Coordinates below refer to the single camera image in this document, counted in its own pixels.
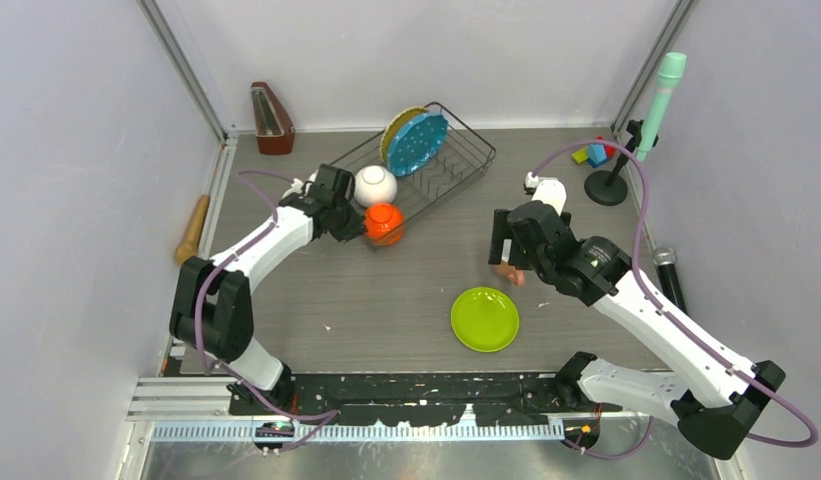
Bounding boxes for pink ceramic mug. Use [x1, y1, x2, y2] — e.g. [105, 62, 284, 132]
[493, 239, 525, 286]

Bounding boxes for white ribbed bowl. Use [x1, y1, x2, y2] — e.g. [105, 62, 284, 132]
[354, 165, 398, 208]

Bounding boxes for orange bowl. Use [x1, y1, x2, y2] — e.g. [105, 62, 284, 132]
[364, 202, 404, 247]

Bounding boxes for yellow woven bamboo plate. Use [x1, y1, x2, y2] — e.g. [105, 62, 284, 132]
[379, 106, 428, 164]

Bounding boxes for blue polka dot plate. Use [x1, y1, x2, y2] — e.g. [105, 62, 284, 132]
[385, 110, 449, 177]

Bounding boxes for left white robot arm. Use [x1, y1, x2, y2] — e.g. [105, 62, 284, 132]
[169, 164, 365, 414]

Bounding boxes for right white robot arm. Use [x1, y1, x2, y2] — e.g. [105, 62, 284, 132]
[489, 200, 786, 460]

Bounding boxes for brown wooden metronome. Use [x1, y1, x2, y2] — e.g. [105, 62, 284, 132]
[250, 82, 296, 156]

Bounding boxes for green plate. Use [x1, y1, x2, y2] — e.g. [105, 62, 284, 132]
[450, 287, 520, 353]

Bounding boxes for colourful toy blocks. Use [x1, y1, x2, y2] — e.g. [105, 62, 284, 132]
[571, 144, 616, 168]

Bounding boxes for black handheld microphone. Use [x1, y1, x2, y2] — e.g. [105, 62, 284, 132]
[652, 247, 688, 313]

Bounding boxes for wooden rolling pin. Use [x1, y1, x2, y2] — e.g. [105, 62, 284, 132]
[174, 195, 211, 266]

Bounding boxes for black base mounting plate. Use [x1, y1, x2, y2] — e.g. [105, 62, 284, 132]
[267, 372, 619, 427]

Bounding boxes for mint green microphone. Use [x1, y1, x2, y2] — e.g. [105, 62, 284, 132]
[636, 52, 687, 162]

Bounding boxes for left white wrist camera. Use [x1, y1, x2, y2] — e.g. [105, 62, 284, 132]
[281, 172, 317, 198]

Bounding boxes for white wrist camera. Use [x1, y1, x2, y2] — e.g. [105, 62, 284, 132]
[281, 172, 317, 198]
[523, 172, 568, 215]

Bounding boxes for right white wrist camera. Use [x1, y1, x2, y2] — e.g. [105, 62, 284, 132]
[523, 172, 568, 215]

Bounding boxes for black wire dish rack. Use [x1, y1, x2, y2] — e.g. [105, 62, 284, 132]
[331, 101, 497, 249]

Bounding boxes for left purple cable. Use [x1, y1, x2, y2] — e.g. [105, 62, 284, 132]
[192, 169, 342, 455]

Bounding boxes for purple cable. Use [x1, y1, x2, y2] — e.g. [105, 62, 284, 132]
[192, 169, 342, 455]
[525, 140, 820, 462]

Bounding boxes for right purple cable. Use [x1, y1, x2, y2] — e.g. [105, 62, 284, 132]
[525, 140, 820, 462]

